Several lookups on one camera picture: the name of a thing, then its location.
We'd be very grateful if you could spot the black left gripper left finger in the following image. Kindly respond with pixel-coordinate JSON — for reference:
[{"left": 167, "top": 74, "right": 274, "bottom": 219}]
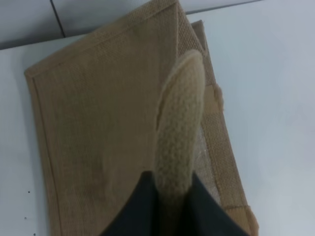
[{"left": 101, "top": 171, "right": 161, "bottom": 236}]

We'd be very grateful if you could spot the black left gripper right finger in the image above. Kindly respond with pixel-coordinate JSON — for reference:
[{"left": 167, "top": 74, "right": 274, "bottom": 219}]
[{"left": 183, "top": 174, "right": 248, "bottom": 236}]

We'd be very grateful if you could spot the brown linen tote bag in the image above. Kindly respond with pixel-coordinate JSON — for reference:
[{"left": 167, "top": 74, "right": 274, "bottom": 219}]
[{"left": 25, "top": 0, "right": 259, "bottom": 236}]

